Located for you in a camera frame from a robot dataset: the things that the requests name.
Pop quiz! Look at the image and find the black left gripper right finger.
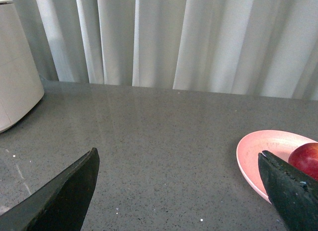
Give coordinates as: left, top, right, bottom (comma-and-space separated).
258, 151, 318, 231

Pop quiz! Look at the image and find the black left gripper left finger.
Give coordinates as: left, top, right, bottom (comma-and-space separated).
0, 148, 100, 231

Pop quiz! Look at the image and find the red apple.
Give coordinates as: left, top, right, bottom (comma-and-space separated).
288, 143, 318, 180

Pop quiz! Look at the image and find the pink round plate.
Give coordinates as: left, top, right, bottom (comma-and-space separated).
236, 130, 315, 202

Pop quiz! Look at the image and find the white rounded appliance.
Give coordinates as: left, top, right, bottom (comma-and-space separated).
0, 0, 44, 132

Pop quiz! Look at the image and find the white pleated curtain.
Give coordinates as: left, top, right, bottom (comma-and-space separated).
12, 0, 318, 100

